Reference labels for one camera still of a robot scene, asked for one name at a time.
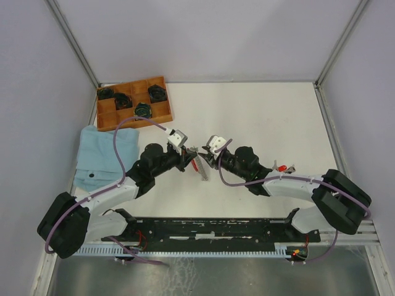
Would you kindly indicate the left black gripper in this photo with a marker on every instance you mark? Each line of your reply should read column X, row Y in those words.
column 184, row 158

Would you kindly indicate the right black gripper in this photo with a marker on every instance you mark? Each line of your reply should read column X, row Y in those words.
column 211, row 160

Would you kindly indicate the red tag key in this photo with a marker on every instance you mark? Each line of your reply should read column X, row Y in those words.
column 283, row 168

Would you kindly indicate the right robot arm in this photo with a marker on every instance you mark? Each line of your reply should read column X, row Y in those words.
column 338, row 203

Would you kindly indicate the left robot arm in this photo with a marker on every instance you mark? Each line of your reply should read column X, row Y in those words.
column 72, row 221

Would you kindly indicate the black coil with green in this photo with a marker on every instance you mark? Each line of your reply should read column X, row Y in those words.
column 142, row 110

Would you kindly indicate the black coil top right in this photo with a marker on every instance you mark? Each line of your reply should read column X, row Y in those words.
column 157, row 94

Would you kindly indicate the light blue cloth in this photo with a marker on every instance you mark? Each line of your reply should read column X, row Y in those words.
column 97, row 164

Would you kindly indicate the wooden compartment tray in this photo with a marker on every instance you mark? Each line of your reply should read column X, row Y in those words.
column 108, row 118

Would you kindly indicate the black coil top left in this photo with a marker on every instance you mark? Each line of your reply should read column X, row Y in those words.
column 104, row 93

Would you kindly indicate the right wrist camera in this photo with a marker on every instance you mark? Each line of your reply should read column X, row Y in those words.
column 216, row 144

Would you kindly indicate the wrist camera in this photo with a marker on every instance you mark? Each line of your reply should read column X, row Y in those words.
column 216, row 144
column 177, row 140

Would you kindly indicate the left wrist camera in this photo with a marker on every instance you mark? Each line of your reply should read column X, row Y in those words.
column 177, row 140

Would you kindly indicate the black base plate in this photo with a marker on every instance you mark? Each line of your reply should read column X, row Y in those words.
column 212, row 234

